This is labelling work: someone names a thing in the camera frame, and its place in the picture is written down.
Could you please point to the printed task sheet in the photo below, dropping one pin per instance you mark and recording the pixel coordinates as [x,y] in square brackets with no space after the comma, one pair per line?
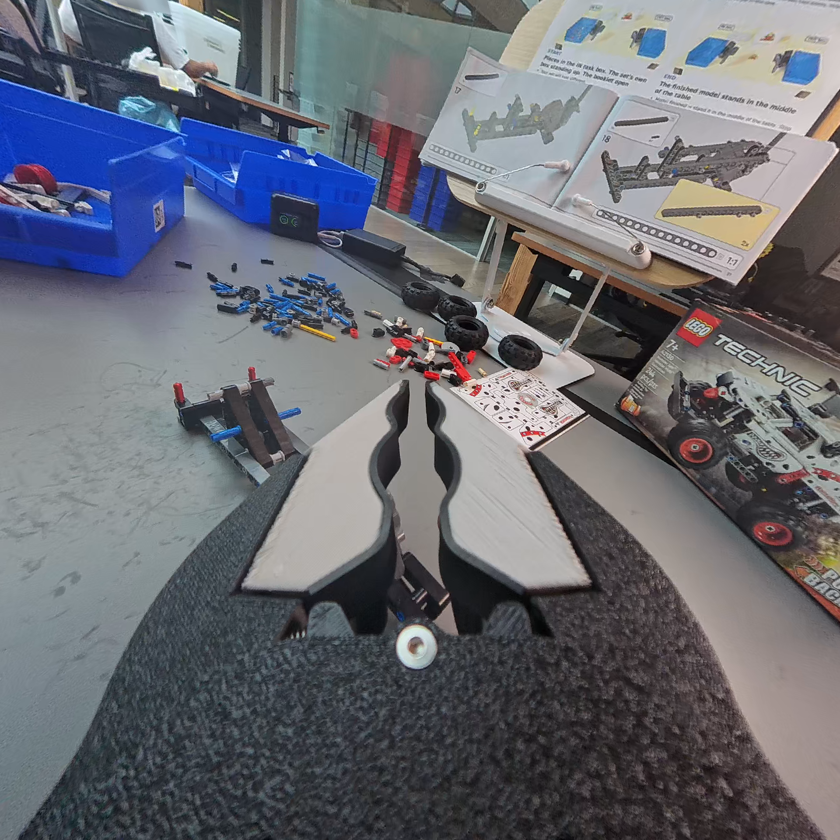
[689,79]

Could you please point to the open instruction booklet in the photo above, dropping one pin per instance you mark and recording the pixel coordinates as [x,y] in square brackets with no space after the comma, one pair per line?
[525,144]

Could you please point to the white book stand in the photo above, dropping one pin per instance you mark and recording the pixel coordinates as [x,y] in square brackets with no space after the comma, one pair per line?
[571,367]

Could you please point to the toy set box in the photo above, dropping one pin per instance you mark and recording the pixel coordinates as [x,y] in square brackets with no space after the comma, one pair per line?
[735,426]

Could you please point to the yellow toy axle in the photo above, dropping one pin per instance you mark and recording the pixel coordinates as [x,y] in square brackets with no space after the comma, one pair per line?
[318,333]

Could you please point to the pile of red white pieces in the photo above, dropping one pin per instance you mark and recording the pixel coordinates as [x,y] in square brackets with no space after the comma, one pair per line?
[400,344]

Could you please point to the stack of red blue bins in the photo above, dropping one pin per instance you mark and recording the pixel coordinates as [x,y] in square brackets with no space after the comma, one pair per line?
[394,164]

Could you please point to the partly built toy chassis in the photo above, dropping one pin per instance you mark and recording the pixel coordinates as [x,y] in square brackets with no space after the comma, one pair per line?
[243,420]

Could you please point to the pile of blue black pins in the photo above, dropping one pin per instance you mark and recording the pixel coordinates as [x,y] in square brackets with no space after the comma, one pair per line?
[289,303]

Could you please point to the black toy tyre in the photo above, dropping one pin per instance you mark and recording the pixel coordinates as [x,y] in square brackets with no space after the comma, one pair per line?
[420,298]
[457,312]
[466,338]
[518,358]

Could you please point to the black power bank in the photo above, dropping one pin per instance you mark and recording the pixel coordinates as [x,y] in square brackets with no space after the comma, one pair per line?
[295,220]

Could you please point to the red toy wheel hub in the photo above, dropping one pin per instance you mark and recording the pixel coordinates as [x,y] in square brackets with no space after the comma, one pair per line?
[33,176]

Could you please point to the toy sticker sheet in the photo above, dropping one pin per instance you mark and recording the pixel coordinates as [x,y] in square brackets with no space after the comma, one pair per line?
[518,407]

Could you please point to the teal plastic bag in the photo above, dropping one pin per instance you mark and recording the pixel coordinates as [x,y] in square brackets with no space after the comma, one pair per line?
[148,111]

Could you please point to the heap of assorted toy parts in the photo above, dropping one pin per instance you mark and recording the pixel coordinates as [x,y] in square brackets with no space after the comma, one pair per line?
[39,200]

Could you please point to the black power adapter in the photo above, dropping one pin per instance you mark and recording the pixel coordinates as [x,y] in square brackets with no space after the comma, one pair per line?
[374,246]
[377,272]

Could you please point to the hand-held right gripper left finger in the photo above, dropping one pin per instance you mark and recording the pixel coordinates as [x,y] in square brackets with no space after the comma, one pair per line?
[321,518]

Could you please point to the grey desk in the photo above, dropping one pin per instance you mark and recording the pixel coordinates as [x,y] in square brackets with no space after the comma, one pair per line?
[98,525]

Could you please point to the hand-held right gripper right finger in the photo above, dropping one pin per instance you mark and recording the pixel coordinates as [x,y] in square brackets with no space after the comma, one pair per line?
[518,525]

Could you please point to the blue plastic bin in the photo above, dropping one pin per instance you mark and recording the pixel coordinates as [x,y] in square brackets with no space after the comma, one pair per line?
[295,190]
[138,216]

